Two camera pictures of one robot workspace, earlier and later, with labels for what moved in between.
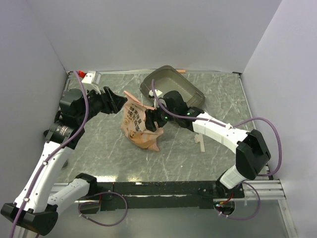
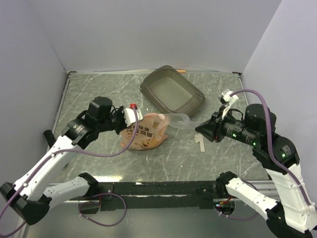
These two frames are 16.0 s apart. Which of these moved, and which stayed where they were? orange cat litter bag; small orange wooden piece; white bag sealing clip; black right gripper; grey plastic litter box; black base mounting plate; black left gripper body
Moved: black left gripper body; orange cat litter bag; black right gripper
Stayed: white bag sealing clip; small orange wooden piece; black base mounting plate; grey plastic litter box
